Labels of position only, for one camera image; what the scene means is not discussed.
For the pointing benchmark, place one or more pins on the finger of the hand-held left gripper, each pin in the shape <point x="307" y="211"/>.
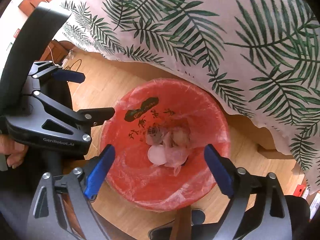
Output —
<point x="95" y="115"/>
<point x="70" y="76"/>

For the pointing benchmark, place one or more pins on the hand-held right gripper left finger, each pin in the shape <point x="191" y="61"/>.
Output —
<point x="100" y="170"/>

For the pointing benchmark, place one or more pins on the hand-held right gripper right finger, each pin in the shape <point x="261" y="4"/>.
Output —
<point x="217" y="170"/>

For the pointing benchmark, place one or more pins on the red trash bin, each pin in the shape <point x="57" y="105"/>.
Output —
<point x="140" y="180"/>

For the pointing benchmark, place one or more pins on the white plastic bag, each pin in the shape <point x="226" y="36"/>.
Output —
<point x="175" y="157"/>

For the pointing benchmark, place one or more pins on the white round lid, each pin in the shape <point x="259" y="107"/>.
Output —
<point x="157" y="155"/>

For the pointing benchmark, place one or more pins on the person's left hand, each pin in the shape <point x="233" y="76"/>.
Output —
<point x="15" y="152"/>

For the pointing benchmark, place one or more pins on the white power strip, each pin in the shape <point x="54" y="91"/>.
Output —
<point x="68" y="57"/>

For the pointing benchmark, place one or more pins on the grey shoe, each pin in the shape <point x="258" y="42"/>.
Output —
<point x="160" y="231"/>
<point x="198" y="216"/>

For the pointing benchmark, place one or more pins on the black curved panel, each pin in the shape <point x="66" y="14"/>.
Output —
<point x="25" y="42"/>

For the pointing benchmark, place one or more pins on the red flat box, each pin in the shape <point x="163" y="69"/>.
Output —
<point x="300" y="191"/>

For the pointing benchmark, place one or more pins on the person's leg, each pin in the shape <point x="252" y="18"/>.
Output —
<point x="300" y="217"/>

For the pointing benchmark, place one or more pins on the leaf print duvet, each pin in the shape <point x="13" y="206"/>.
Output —
<point x="225" y="30"/>

